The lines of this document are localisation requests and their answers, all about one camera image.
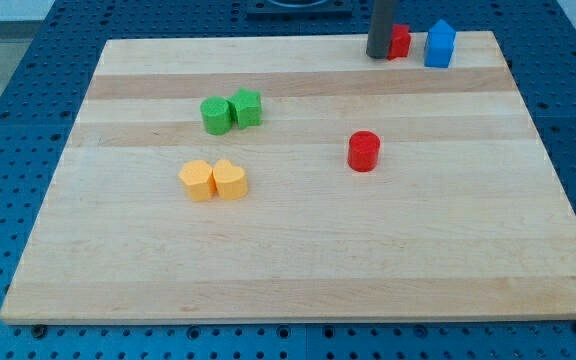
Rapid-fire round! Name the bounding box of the blue house-shaped block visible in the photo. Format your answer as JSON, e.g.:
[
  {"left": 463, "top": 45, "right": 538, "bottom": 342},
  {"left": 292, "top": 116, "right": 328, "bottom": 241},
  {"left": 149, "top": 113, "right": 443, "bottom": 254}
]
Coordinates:
[{"left": 424, "top": 19, "right": 456, "bottom": 68}]

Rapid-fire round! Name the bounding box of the red cylinder block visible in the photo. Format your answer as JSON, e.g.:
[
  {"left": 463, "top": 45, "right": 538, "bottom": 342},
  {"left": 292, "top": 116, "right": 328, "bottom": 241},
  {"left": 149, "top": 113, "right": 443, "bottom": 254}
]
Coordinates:
[{"left": 347, "top": 131, "right": 381, "bottom": 172}]

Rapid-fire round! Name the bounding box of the red cube block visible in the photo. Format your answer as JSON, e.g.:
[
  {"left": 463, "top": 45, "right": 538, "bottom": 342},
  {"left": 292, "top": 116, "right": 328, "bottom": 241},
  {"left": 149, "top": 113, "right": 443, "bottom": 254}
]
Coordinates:
[{"left": 387, "top": 24, "right": 412, "bottom": 60}]

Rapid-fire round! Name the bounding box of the yellow heart block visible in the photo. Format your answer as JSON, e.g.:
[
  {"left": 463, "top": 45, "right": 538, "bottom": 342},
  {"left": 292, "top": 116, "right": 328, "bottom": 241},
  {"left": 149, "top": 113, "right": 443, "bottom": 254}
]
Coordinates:
[{"left": 213, "top": 159, "right": 248, "bottom": 200}]

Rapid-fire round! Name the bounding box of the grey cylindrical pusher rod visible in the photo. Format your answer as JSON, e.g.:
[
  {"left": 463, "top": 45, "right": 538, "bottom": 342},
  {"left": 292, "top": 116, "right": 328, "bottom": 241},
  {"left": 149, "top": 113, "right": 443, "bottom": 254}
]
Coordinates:
[{"left": 366, "top": 0, "right": 399, "bottom": 59}]

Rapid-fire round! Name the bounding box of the green cylinder block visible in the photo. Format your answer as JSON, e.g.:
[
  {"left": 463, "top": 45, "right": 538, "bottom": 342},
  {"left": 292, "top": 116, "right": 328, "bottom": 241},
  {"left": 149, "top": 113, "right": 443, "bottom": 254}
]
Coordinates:
[{"left": 200, "top": 97, "right": 233, "bottom": 135}]

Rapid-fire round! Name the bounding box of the yellow hexagon block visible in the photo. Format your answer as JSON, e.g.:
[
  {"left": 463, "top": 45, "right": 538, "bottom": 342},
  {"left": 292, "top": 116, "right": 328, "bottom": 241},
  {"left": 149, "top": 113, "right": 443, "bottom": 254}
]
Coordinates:
[{"left": 178, "top": 160, "right": 216, "bottom": 202}]

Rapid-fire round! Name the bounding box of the green star block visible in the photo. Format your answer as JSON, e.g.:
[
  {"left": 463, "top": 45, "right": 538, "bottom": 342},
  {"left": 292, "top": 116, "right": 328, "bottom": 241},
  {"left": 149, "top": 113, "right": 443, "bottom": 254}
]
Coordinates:
[{"left": 228, "top": 88, "right": 262, "bottom": 129}]

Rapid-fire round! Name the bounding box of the wooden board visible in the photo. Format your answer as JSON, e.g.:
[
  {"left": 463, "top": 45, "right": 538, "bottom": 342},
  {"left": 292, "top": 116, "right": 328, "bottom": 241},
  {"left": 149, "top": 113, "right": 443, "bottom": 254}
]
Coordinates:
[{"left": 0, "top": 31, "right": 576, "bottom": 325}]

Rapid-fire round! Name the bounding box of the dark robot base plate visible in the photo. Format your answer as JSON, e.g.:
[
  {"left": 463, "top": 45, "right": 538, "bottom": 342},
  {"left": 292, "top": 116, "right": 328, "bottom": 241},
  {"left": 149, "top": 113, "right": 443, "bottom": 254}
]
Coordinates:
[{"left": 245, "top": 0, "right": 353, "bottom": 19}]

